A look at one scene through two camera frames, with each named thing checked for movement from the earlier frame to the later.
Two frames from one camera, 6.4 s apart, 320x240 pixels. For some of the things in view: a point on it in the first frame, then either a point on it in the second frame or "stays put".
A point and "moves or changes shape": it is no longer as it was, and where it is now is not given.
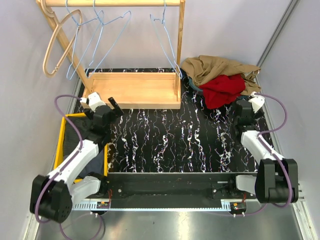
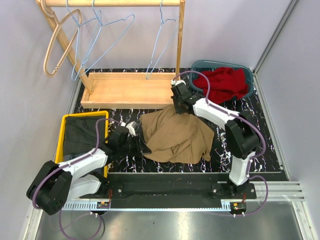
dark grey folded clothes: [72, 140] stays put
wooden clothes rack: [159, 90] stays put
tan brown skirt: [201, 69] -> [179, 138]
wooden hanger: [52, 14] stays put
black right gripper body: [256, 117] -> [177, 103]
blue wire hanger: [162, 21] moves or changes shape
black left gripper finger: [115, 106] -> [144, 148]
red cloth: [222, 90] stays put
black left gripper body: [114, 116] -> [128, 147]
